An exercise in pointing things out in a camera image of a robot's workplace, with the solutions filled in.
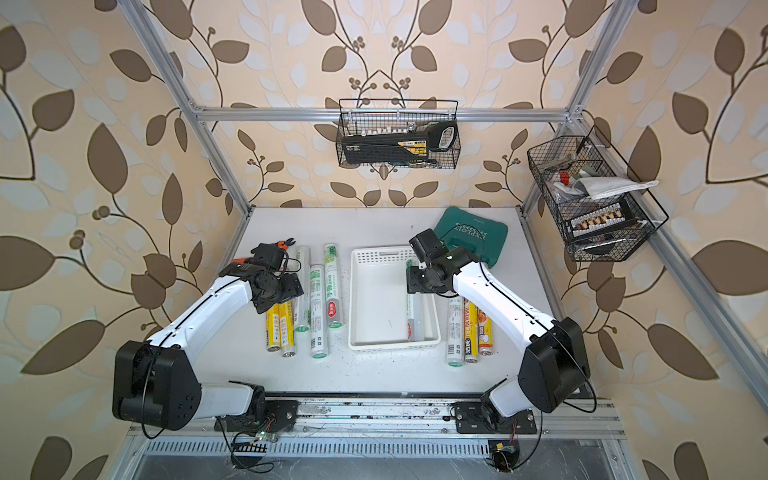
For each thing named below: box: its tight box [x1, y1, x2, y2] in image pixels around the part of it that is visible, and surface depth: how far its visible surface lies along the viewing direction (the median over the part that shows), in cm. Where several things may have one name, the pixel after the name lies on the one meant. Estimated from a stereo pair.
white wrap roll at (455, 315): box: [446, 296, 465, 367], surface depth 86 cm
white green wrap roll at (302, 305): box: [294, 245, 311, 333], surface depth 90 cm
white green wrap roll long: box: [310, 264, 329, 359], surface depth 91 cm
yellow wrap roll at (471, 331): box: [463, 297, 479, 363], surface depth 86 cm
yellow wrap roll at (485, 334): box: [478, 310, 493, 356], surface depth 86 cm
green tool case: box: [434, 206, 508, 269], surface depth 110 cm
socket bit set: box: [565, 200, 637, 239], surface depth 69 cm
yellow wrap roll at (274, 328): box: [266, 303, 282, 352], surface depth 88 cm
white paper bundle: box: [572, 177, 659, 200], surface depth 63 cm
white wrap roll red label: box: [325, 243, 343, 329], surface depth 95 cm
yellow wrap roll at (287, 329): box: [280, 301, 296, 358], surface depth 88 cm
